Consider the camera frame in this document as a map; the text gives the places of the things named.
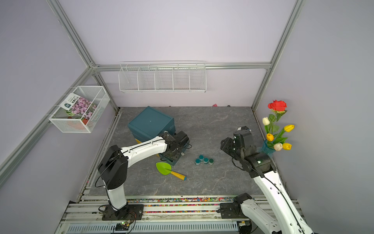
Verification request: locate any green toy shovel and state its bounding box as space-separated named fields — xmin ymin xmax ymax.
xmin=156 ymin=162 xmax=186 ymax=181

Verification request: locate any small white wire basket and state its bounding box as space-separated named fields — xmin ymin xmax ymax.
xmin=49 ymin=86 xmax=110 ymax=133

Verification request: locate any colourful pebble tray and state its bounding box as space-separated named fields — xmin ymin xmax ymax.
xmin=127 ymin=197 xmax=234 ymax=214

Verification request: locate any long white wire basket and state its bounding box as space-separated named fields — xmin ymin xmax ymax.
xmin=118 ymin=60 xmax=207 ymax=93

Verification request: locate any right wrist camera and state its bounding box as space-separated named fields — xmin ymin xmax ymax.
xmin=237 ymin=126 xmax=251 ymax=131

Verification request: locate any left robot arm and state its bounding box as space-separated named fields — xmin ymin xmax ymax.
xmin=97 ymin=131 xmax=190 ymax=221

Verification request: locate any purple flower seed packet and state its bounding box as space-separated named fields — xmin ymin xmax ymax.
xmin=59 ymin=93 xmax=97 ymax=120

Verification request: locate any teal bottom drawer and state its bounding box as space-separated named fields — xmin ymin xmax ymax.
xmin=158 ymin=148 xmax=187 ymax=166

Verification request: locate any glass vase with flowers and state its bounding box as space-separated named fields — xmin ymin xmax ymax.
xmin=261 ymin=100 xmax=295 ymax=157

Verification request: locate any teal drawer cabinet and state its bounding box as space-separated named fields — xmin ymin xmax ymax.
xmin=128 ymin=106 xmax=176 ymax=142

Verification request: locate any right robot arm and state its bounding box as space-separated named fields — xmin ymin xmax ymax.
xmin=218 ymin=127 xmax=313 ymax=234

